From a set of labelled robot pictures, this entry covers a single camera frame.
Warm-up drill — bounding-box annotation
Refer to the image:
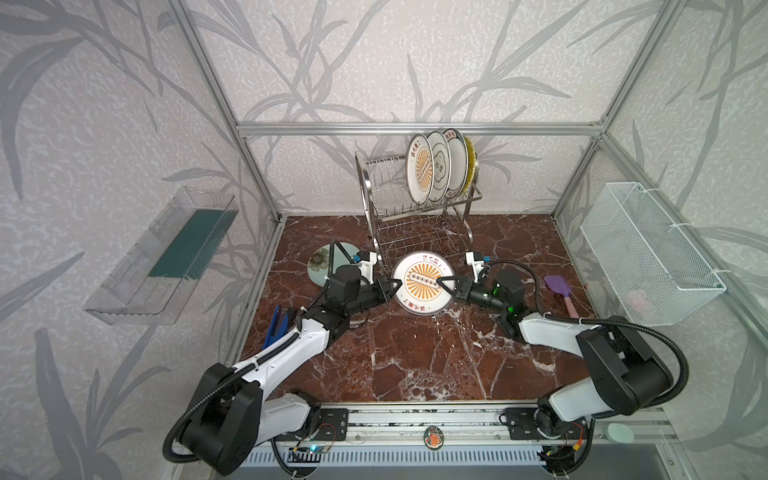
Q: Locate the orange sunburst plate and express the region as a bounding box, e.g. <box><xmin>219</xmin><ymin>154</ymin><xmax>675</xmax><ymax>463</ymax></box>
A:
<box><xmin>406</xmin><ymin>134</ymin><xmax>434</xmax><ymax>205</ymax></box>
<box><xmin>393</xmin><ymin>251</ymin><xmax>454</xmax><ymax>316</ymax></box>

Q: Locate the pale green flower plate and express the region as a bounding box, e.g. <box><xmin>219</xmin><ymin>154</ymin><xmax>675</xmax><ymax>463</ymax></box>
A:
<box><xmin>307</xmin><ymin>242</ymin><xmax>360</xmax><ymax>287</ymax></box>

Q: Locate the yellow woven pattern plate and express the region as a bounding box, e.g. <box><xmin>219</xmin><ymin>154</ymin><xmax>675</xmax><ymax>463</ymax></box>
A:
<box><xmin>462</xmin><ymin>136</ymin><xmax>478</xmax><ymax>194</ymax></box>

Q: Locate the white plate thin teal rim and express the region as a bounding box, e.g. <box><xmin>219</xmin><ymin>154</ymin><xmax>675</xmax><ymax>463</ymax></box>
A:
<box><xmin>427</xmin><ymin>131</ymin><xmax>451</xmax><ymax>202</ymax></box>

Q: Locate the white plate dark green rim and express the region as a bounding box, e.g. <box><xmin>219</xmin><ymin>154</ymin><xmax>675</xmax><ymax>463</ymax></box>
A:
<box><xmin>443</xmin><ymin>128</ymin><xmax>469</xmax><ymax>199</ymax></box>

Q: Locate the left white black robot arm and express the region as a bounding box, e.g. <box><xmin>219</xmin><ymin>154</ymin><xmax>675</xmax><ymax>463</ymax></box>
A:
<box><xmin>161</xmin><ymin>252</ymin><xmax>403</xmax><ymax>476</ymax></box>

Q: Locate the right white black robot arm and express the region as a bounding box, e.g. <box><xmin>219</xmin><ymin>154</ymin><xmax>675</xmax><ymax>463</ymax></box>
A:
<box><xmin>436</xmin><ymin>258</ymin><xmax>690</xmax><ymax>439</ymax></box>

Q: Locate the steel two-tier dish rack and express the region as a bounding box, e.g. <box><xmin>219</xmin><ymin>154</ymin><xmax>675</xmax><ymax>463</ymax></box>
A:
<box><xmin>355</xmin><ymin>152</ymin><xmax>483</xmax><ymax>274</ymax></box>

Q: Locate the purple pink spatula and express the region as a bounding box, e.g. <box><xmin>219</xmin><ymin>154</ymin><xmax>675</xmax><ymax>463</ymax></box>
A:
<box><xmin>544</xmin><ymin>275</ymin><xmax>579</xmax><ymax>318</ymax></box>

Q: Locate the blue pen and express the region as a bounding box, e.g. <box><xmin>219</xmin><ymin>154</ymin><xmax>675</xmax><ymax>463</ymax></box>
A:
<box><xmin>263</xmin><ymin>305</ymin><xmax>290</xmax><ymax>350</ymax></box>

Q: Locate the round orange sticker badge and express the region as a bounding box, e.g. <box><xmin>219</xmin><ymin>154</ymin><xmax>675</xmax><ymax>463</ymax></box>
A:
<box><xmin>423</xmin><ymin>425</ymin><xmax>445</xmax><ymax>451</ymax></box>

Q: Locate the pale green round puck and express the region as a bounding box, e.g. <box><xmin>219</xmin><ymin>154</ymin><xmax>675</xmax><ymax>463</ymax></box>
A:
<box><xmin>604</xmin><ymin>422</ymin><xmax>635</xmax><ymax>444</ymax></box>

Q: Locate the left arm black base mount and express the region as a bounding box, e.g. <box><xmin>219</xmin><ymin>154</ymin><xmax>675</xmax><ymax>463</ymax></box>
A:
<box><xmin>292</xmin><ymin>407</ymin><xmax>350</xmax><ymax>441</ymax></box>

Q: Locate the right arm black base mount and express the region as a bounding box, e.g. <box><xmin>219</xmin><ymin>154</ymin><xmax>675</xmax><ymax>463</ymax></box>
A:
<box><xmin>498</xmin><ymin>407</ymin><xmax>588</xmax><ymax>442</ymax></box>

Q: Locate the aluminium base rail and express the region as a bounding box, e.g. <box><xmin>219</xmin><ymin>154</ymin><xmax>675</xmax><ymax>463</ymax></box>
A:
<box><xmin>173</xmin><ymin>401</ymin><xmax>679</xmax><ymax>466</ymax></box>

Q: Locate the white wire mesh basket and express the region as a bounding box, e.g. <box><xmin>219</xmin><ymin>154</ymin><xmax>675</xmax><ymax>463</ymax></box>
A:
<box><xmin>581</xmin><ymin>182</ymin><xmax>727</xmax><ymax>327</ymax></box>

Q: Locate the aluminium cage frame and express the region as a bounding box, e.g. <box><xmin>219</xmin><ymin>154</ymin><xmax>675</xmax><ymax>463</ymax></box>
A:
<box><xmin>171</xmin><ymin>1</ymin><xmax>767</xmax><ymax>342</ymax></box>

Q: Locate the clear plastic wall tray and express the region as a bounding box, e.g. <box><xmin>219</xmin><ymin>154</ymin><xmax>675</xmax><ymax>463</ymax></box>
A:
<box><xmin>84</xmin><ymin>187</ymin><xmax>239</xmax><ymax>326</ymax></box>

